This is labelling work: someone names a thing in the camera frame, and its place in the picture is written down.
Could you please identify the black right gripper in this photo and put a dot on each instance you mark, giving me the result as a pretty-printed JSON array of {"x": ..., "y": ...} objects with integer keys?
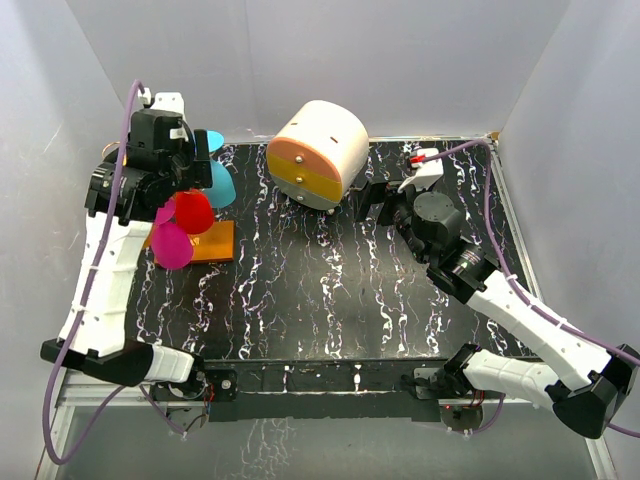
[{"x": 378, "y": 193}]

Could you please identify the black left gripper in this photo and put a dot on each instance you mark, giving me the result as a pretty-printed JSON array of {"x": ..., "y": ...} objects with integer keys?
[{"x": 194, "y": 149}]

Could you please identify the blue wine glass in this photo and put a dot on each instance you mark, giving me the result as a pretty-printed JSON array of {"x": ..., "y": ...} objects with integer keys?
[{"x": 222, "y": 193}]

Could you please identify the red wine glass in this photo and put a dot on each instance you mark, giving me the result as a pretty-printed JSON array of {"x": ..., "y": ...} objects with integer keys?
[{"x": 193, "y": 212}]

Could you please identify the pink wine glass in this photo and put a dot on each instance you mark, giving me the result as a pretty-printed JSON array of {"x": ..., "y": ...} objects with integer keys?
[{"x": 169, "y": 243}]

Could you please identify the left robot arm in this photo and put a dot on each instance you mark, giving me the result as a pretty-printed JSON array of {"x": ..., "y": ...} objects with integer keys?
[{"x": 93, "y": 339}]

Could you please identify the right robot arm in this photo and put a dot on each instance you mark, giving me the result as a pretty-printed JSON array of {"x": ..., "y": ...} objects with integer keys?
[{"x": 583, "y": 382}]

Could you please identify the round three-drawer cabinet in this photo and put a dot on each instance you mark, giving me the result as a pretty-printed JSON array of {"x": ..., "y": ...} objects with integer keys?
[{"x": 315, "y": 158}]

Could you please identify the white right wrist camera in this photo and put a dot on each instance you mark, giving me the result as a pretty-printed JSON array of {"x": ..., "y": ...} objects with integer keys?
[{"x": 427, "y": 167}]

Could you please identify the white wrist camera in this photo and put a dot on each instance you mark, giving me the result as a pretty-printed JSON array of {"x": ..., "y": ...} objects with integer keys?
[
  {"x": 427, "y": 167},
  {"x": 165, "y": 101}
]

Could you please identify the gold wire glass rack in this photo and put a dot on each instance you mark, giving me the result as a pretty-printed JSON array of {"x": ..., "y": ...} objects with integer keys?
[{"x": 214, "y": 245}]

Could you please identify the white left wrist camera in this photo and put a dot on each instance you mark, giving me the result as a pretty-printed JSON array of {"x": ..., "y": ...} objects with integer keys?
[{"x": 165, "y": 101}]

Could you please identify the black front mounting rail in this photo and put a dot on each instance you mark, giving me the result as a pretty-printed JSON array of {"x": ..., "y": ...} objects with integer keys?
[{"x": 318, "y": 389}]

